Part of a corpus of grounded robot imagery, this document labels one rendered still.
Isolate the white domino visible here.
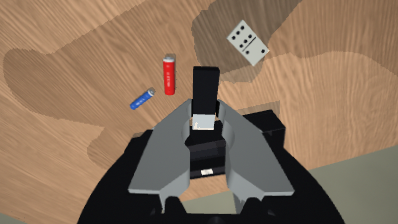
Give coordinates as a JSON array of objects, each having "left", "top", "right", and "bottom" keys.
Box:
[{"left": 226, "top": 20, "right": 269, "bottom": 66}]

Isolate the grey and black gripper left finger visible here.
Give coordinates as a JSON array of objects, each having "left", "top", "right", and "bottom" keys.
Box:
[{"left": 77, "top": 98, "right": 193, "bottom": 224}]

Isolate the blue battery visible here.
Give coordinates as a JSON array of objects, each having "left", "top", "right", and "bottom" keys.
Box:
[{"left": 130, "top": 89, "right": 154, "bottom": 110}]

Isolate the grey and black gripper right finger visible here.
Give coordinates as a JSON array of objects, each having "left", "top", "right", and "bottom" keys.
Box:
[{"left": 215, "top": 99, "right": 345, "bottom": 224}]

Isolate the black rack of bins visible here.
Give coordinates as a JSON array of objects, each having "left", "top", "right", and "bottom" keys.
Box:
[{"left": 185, "top": 109, "right": 286, "bottom": 180}]

